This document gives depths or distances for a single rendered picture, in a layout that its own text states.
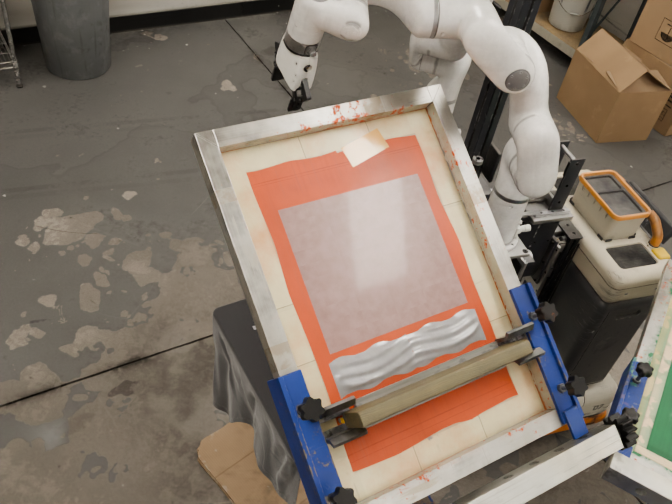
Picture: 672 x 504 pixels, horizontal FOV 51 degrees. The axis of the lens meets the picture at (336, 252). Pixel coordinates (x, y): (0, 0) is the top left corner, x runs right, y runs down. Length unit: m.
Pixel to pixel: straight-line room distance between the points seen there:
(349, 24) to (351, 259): 0.46
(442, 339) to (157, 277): 1.96
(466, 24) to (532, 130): 0.29
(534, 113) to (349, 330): 0.64
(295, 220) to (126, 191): 2.33
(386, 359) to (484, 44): 0.64
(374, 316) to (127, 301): 1.87
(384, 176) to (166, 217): 2.12
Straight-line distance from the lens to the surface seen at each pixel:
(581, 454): 1.55
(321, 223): 1.42
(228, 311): 1.85
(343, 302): 1.40
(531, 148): 1.62
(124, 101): 4.31
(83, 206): 3.61
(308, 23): 1.46
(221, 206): 1.33
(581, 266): 2.46
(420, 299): 1.48
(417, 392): 1.32
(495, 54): 1.47
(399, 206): 1.51
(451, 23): 1.49
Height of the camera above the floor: 2.36
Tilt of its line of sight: 44 degrees down
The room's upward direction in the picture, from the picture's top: 11 degrees clockwise
